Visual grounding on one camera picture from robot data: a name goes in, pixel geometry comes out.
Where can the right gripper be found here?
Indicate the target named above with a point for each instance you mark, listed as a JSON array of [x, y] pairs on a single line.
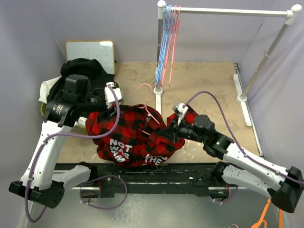
[[169, 133]]

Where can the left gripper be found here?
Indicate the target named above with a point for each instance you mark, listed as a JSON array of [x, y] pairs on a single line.
[[102, 91]]

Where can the single pink hanger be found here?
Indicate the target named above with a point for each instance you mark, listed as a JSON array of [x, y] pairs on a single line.
[[145, 106]]

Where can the red black plaid shirt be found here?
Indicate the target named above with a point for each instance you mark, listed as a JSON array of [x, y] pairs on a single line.
[[135, 142]]

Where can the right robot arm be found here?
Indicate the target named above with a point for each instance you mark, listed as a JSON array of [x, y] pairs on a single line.
[[240, 167]]

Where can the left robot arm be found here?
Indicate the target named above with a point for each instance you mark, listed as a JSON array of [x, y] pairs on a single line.
[[39, 184]]

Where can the black garment pile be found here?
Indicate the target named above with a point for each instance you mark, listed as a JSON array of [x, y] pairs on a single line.
[[92, 69]]

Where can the green laundry basket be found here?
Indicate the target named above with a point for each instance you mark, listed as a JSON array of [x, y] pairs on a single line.
[[77, 128]]

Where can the white whiteboard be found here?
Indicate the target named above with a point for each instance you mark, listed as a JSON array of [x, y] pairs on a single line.
[[101, 50]]

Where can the white clothes rack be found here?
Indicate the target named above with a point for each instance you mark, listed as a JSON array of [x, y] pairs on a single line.
[[289, 16]]

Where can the blue hangers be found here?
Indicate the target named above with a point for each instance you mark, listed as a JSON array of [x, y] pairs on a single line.
[[164, 24]]

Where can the pink hangers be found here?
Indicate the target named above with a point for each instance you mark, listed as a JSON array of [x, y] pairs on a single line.
[[174, 31]]

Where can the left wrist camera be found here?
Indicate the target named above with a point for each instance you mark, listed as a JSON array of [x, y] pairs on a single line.
[[113, 92]]

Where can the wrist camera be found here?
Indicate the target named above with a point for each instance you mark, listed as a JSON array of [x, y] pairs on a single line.
[[180, 110], [113, 92]]

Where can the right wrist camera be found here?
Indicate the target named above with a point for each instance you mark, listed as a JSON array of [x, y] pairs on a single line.
[[180, 110]]

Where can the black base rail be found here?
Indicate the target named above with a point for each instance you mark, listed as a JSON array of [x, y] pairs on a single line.
[[169, 178]]

